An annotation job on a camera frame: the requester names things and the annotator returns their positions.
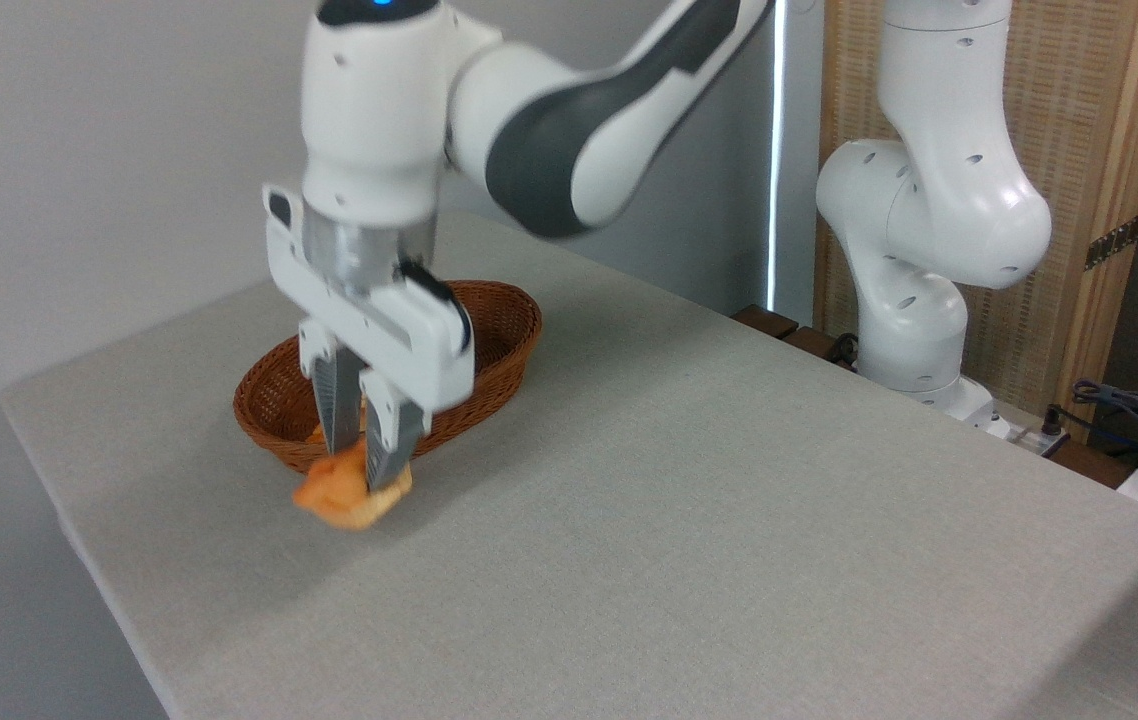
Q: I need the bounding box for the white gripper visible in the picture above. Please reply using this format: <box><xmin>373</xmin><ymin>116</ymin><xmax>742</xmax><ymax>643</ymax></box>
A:
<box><xmin>262</xmin><ymin>183</ymin><xmax>476</xmax><ymax>493</ymax></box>

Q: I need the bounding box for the round orange bread roll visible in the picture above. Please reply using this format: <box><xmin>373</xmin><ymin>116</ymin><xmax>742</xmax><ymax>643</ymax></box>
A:
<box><xmin>291</xmin><ymin>438</ymin><xmax>415</xmax><ymax>531</ymax></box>

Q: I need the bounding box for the long braided bread loaf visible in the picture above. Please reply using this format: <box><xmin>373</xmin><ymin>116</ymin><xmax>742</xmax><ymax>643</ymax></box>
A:
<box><xmin>307</xmin><ymin>398</ymin><xmax>372</xmax><ymax>447</ymax></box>

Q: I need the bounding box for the brown wicker oval basket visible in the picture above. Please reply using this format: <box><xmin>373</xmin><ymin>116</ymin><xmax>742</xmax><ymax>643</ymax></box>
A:
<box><xmin>233</xmin><ymin>280</ymin><xmax>543</xmax><ymax>475</ymax></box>

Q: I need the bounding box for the dark brown wooden slat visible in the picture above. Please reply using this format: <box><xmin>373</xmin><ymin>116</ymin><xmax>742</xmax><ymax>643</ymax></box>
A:
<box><xmin>732</xmin><ymin>305</ymin><xmax>800</xmax><ymax>341</ymax></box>
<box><xmin>781</xmin><ymin>326</ymin><xmax>848</xmax><ymax>363</ymax></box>

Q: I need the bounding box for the metal screen hinge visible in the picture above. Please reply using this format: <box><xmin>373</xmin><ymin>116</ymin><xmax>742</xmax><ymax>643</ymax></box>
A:
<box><xmin>1084</xmin><ymin>212</ymin><xmax>1138</xmax><ymax>272</ymax></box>

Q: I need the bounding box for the wooden rattan folding screen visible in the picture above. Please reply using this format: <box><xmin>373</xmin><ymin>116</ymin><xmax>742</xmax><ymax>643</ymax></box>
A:
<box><xmin>814</xmin><ymin>0</ymin><xmax>1138</xmax><ymax>441</ymax></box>

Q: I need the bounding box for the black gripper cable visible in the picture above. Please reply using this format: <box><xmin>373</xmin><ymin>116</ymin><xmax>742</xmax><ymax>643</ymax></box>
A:
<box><xmin>399</xmin><ymin>262</ymin><xmax>475</xmax><ymax>351</ymax></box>

